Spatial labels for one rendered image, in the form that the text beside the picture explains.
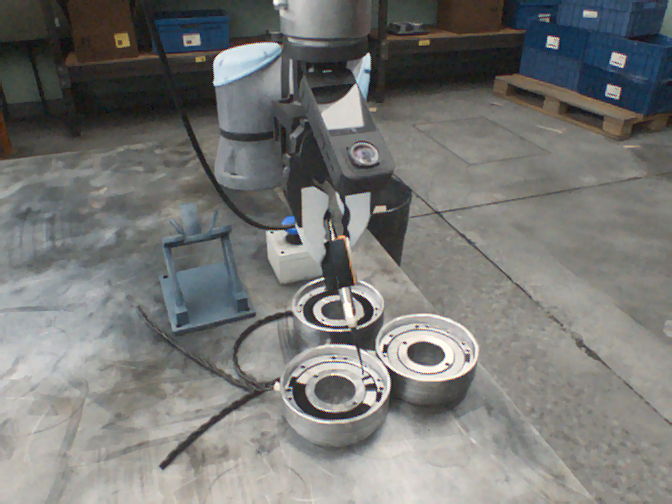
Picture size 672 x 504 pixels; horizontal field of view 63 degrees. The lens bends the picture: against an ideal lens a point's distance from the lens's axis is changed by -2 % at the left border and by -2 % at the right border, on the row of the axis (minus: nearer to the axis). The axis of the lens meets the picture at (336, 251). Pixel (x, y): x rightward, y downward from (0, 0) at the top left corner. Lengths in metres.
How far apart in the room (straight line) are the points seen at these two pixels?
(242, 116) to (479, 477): 0.68
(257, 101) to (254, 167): 0.11
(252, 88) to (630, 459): 1.34
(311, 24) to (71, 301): 0.49
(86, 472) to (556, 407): 1.44
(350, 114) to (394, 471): 0.31
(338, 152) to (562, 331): 1.71
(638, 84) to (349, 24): 3.73
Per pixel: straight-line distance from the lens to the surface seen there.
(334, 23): 0.46
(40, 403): 0.65
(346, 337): 0.61
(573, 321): 2.14
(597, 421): 1.79
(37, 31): 4.25
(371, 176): 0.42
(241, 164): 1.00
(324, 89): 0.47
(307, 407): 0.54
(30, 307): 0.80
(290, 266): 0.73
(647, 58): 4.09
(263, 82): 0.96
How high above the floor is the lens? 1.22
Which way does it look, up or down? 31 degrees down
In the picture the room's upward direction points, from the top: straight up
